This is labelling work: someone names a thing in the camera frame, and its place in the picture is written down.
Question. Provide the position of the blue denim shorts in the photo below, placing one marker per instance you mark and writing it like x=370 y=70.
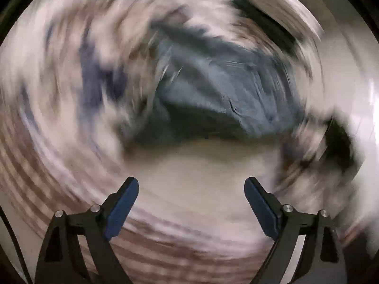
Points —
x=212 y=88

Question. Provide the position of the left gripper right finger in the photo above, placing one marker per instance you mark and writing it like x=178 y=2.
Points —
x=321 y=259

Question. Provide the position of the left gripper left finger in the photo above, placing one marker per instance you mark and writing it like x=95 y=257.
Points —
x=61 y=260

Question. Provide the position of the floral bed quilt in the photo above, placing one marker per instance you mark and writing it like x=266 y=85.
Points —
x=77 y=84

